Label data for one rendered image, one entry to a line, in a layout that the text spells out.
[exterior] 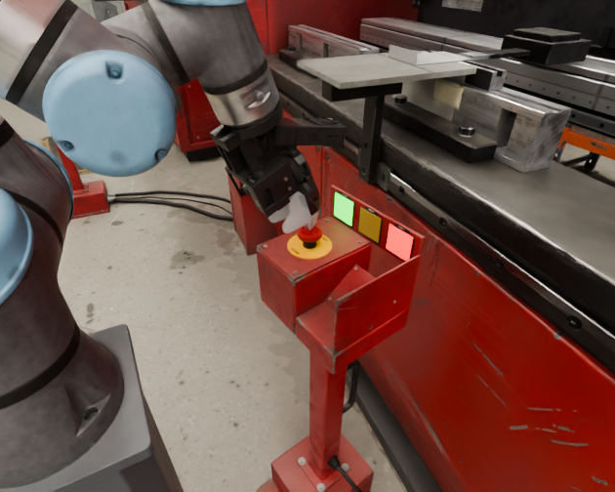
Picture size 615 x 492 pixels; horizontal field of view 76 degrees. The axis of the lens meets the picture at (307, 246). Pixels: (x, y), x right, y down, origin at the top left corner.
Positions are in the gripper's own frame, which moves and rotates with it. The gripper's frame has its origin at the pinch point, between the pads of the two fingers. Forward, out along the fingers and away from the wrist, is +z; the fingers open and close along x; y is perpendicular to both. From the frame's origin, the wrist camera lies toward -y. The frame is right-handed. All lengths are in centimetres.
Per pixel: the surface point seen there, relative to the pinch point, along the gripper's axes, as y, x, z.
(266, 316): 7, -58, 85
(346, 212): -6.9, -0.7, 4.6
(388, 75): -24.2, -5.1, -9.5
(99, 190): 29, -184, 64
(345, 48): -48, -45, 3
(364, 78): -20.1, -5.9, -11.0
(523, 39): -60, -3, 1
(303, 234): 2.2, 0.3, 1.2
